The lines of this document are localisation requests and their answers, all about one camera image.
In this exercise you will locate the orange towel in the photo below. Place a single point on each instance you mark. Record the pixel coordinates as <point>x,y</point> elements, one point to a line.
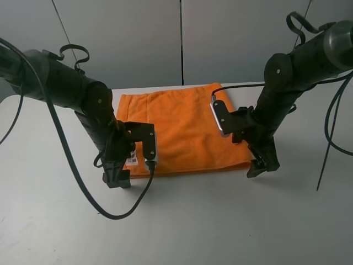
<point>188,139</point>

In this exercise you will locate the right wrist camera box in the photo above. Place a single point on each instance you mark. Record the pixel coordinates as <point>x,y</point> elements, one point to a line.
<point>225,120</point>

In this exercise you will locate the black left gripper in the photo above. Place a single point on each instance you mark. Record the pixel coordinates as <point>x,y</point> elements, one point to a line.
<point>118,149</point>

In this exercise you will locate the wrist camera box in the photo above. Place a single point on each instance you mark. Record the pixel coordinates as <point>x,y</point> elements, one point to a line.
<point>225,120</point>
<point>145,133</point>

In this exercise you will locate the white towel label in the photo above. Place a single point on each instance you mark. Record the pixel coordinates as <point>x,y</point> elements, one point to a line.
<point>132,160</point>

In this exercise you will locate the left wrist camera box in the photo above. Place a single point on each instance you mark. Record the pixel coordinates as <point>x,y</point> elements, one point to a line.
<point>145,133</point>

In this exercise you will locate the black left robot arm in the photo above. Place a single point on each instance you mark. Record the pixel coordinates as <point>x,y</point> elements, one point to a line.
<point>42,76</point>

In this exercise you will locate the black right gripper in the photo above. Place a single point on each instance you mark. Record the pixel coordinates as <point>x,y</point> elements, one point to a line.
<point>246,127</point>

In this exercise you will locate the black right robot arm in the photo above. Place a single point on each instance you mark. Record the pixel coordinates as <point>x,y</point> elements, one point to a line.
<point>323,52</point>

